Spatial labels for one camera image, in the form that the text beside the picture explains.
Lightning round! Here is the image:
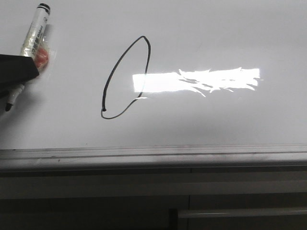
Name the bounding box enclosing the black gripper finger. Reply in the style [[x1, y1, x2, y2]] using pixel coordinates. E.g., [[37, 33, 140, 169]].
[[0, 54, 39, 98]]

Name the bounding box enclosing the white black whiteboard marker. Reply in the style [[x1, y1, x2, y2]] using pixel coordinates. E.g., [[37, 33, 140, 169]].
[[5, 3, 50, 112]]

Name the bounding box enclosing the grey cabinet under whiteboard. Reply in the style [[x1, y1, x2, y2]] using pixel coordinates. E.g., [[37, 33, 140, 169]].
[[0, 166, 307, 230]]

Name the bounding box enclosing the red magnet taped on marker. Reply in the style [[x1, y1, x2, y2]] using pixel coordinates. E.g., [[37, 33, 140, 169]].
[[34, 47, 48, 69]]

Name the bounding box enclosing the white whiteboard with aluminium frame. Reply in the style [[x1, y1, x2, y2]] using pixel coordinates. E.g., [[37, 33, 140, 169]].
[[0, 0, 307, 171]]

